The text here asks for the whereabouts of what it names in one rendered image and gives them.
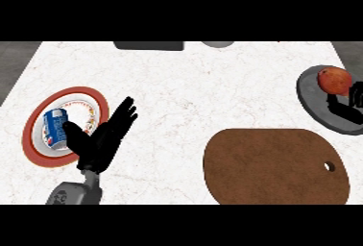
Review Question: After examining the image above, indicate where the brown wooden cutting board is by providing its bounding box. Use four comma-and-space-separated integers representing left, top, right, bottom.
202, 128, 351, 206

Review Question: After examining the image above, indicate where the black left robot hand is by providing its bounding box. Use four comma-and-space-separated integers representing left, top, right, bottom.
60, 96, 140, 175

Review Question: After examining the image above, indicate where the dark grey rectangular object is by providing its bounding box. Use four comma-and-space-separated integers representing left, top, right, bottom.
112, 40, 186, 52

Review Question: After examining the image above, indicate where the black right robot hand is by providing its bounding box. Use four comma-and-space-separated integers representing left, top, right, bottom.
326, 81, 363, 125

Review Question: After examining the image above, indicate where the grey round object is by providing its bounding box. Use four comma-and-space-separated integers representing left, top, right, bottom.
200, 40, 236, 49

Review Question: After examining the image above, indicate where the red-rimmed white plate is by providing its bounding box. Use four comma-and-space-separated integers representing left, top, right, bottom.
20, 86, 110, 168

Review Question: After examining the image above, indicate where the grey pan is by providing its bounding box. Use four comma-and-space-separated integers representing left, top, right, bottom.
295, 64, 363, 135

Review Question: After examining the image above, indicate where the blue and white can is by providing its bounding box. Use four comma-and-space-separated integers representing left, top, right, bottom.
42, 108, 71, 150

